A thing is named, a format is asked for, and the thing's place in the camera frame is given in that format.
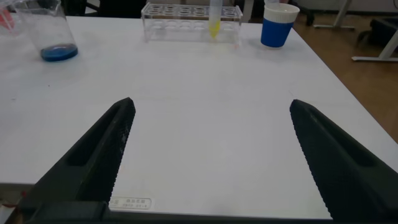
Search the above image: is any test tube with red pigment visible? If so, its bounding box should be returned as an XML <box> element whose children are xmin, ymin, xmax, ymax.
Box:
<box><xmin>0</xmin><ymin>0</ymin><xmax>16</xmax><ymax>31</ymax></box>

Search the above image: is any black padded chair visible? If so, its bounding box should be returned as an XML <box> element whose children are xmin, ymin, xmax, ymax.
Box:
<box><xmin>98</xmin><ymin>0</ymin><xmax>149</xmax><ymax>19</ymax></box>

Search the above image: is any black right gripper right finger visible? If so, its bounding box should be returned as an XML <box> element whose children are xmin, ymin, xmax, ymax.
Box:
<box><xmin>289</xmin><ymin>99</ymin><xmax>398</xmax><ymax>224</ymax></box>

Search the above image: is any clear acrylic test tube rack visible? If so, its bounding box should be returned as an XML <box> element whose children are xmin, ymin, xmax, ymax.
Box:
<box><xmin>141</xmin><ymin>2</ymin><xmax>243</xmax><ymax>44</ymax></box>
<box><xmin>0</xmin><ymin>0</ymin><xmax>30</xmax><ymax>37</ymax></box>

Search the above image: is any white table label sticker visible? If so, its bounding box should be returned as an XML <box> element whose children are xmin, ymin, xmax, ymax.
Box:
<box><xmin>108</xmin><ymin>196</ymin><xmax>153</xmax><ymax>210</ymax></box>

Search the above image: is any test tube with yellow pigment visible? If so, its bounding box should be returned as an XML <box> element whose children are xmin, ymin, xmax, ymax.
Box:
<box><xmin>208</xmin><ymin>0</ymin><xmax>223</xmax><ymax>40</ymax></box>

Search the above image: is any clear glass beaker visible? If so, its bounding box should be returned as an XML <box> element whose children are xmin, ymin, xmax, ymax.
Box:
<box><xmin>13</xmin><ymin>0</ymin><xmax>79</xmax><ymax>62</ymax></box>

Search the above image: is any blue and white paper cup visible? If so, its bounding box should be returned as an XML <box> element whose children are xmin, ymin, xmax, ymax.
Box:
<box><xmin>260</xmin><ymin>2</ymin><xmax>301</xmax><ymax>49</ymax></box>

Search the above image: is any white height adjustable desk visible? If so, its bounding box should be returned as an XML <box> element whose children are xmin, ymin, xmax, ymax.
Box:
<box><xmin>313</xmin><ymin>0</ymin><xmax>398</xmax><ymax>63</ymax></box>

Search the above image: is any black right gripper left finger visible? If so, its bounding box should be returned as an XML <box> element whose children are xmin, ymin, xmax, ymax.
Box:
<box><xmin>18</xmin><ymin>96</ymin><xmax>137</xmax><ymax>208</ymax></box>

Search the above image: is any black office chair with armrests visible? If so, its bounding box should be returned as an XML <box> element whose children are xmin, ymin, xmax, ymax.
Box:
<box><xmin>62</xmin><ymin>0</ymin><xmax>101</xmax><ymax>17</ymax></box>

